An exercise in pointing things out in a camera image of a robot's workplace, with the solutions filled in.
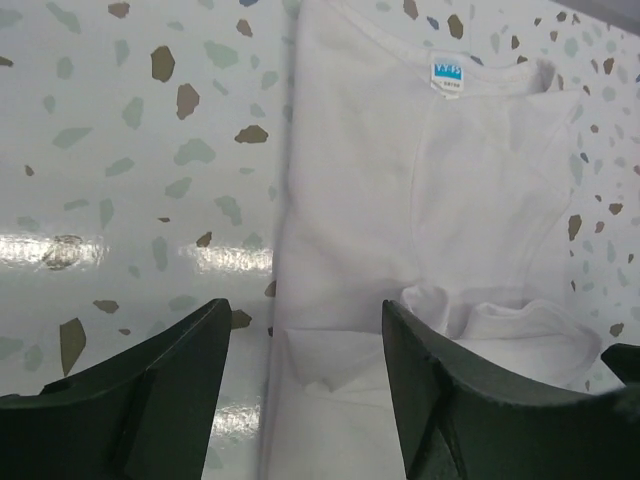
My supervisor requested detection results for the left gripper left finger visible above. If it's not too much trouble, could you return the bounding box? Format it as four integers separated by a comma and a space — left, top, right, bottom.
1, 299, 231, 479

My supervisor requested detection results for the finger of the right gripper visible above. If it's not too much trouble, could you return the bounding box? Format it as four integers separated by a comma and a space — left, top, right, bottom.
601, 343, 640, 385

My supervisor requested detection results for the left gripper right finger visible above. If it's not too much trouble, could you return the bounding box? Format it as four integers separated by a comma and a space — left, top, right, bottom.
382, 300, 639, 479

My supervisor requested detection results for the white t shirt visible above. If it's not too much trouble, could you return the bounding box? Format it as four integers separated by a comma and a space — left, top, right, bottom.
260, 1, 601, 479

